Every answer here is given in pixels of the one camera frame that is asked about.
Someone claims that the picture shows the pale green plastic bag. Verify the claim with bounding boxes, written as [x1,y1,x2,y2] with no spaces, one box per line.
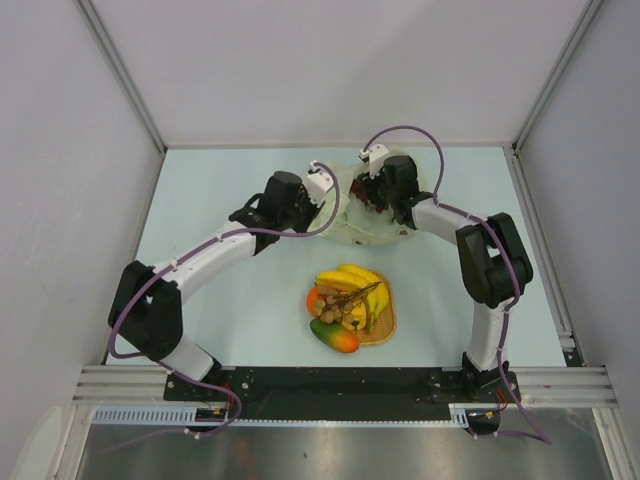
[309,148,422,246]

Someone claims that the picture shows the orange fake persimmon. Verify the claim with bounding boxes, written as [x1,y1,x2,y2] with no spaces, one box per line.
[306,286,326,317]

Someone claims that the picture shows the brown fake longan branch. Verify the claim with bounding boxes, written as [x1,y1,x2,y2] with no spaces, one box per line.
[313,282,380,331]

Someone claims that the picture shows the yellow fake banana bunch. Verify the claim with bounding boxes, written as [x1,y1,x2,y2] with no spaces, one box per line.
[314,264,392,334]

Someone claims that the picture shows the green orange fake mango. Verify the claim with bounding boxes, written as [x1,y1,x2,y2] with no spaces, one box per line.
[310,318,360,354]

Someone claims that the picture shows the dark red fake grapes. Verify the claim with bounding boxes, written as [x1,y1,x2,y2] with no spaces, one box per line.
[350,178,371,206]

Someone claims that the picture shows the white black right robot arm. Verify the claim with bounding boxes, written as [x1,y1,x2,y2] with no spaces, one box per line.
[358,150,533,401]

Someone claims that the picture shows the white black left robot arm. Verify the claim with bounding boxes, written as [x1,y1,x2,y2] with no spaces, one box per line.
[108,163,340,400]

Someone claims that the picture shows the orange woven wicker tray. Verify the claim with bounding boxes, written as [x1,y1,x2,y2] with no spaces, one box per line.
[351,271,397,348]

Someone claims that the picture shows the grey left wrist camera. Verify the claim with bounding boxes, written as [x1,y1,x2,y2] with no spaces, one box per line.
[303,161,336,206]

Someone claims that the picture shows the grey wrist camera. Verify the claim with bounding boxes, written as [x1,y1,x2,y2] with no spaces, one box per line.
[358,143,390,179]
[303,161,336,206]

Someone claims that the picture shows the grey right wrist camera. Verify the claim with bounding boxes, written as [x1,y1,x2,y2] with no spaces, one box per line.
[358,143,390,179]

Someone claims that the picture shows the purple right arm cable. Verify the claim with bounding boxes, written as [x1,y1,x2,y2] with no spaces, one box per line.
[363,124,551,445]

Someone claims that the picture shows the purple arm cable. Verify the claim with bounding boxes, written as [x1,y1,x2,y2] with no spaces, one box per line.
[107,160,342,361]
[363,124,551,445]

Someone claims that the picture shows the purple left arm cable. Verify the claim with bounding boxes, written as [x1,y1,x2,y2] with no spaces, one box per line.
[107,160,342,361]

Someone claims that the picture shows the white slotted cable duct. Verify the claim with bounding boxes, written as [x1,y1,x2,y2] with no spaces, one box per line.
[92,403,474,429]

